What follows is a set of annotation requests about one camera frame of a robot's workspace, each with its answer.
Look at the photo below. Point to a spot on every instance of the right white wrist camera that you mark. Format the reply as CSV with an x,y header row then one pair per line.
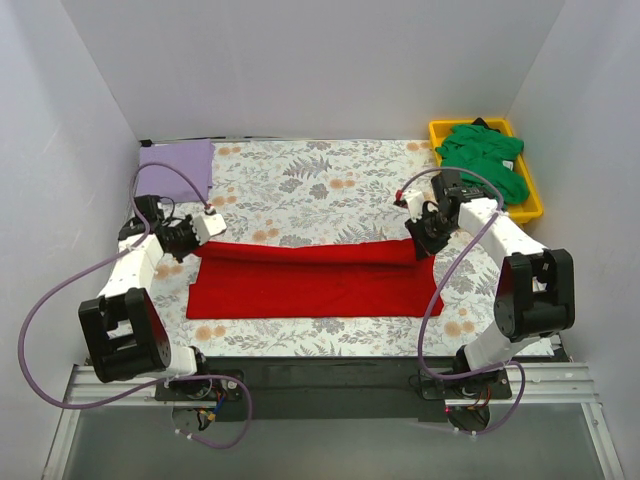
x,y
413,201

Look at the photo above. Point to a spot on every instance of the floral patterned table mat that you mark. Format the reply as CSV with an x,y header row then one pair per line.
x,y
299,193

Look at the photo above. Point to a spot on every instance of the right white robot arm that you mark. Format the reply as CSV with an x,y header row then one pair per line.
x,y
535,294

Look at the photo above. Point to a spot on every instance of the black garment in bin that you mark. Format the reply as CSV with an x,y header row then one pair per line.
x,y
480,122

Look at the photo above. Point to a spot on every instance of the yellow plastic bin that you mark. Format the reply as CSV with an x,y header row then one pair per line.
x,y
522,213

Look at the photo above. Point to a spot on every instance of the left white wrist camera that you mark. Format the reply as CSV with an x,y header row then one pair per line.
x,y
208,226

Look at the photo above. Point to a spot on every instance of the red t shirt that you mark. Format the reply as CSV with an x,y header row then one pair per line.
x,y
375,279

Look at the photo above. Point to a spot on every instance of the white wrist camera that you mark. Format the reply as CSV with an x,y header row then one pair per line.
x,y
208,226
413,201

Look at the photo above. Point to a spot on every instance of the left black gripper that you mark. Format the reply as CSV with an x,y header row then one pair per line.
x,y
185,248

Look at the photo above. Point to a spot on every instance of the black table front rail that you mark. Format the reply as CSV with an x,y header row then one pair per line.
x,y
319,388

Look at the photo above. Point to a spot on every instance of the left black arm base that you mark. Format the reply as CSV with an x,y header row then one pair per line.
x,y
203,390

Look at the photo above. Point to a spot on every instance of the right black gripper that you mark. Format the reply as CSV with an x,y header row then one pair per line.
x,y
422,242

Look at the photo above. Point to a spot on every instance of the green t shirt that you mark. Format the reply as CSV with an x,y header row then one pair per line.
x,y
484,151

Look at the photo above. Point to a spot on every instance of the aluminium frame rail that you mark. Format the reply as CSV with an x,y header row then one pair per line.
x,y
346,419

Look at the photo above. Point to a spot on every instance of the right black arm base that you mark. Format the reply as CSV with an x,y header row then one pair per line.
x,y
492,385

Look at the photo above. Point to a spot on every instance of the folded lavender t shirt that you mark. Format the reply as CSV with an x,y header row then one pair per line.
x,y
181,171

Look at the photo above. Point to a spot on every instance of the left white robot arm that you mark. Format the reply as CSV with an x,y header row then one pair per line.
x,y
122,328

